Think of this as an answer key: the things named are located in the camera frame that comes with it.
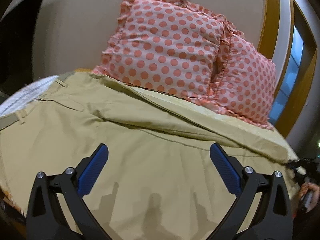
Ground large pink polka-dot pillow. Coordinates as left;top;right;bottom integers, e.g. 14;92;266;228
94;0;234;105

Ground yellow bed sheet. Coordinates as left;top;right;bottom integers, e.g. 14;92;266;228
130;87;298;165

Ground wooden framed window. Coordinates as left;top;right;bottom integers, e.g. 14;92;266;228
258;0;319;141

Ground person's right hand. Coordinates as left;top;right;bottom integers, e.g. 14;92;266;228
299;182;319;213

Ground white striped cloth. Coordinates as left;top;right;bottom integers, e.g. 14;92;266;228
0;75;58;116

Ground khaki pants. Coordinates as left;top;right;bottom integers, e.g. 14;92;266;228
1;72;297;239

